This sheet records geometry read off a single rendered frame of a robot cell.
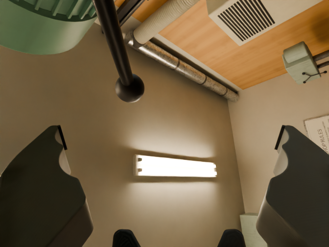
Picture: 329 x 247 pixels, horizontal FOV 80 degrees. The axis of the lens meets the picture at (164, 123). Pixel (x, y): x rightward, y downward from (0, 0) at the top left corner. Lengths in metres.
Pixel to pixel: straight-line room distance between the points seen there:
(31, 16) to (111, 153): 1.52
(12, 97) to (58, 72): 0.36
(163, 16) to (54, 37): 1.62
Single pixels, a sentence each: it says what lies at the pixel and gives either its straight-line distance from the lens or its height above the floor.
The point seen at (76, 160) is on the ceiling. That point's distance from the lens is 1.60.
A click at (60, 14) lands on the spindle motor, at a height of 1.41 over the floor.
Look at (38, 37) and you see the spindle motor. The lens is 0.30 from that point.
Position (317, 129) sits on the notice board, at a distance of 3.11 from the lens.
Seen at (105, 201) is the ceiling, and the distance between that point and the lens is 1.68.
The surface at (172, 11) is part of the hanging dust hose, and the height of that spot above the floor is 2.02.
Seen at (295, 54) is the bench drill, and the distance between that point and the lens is 2.27.
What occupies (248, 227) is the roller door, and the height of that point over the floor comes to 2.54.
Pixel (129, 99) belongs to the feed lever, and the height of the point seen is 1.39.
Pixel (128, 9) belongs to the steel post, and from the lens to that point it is 1.95.
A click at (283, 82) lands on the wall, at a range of 3.40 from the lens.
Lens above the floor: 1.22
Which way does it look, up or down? 42 degrees up
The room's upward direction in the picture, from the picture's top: 111 degrees counter-clockwise
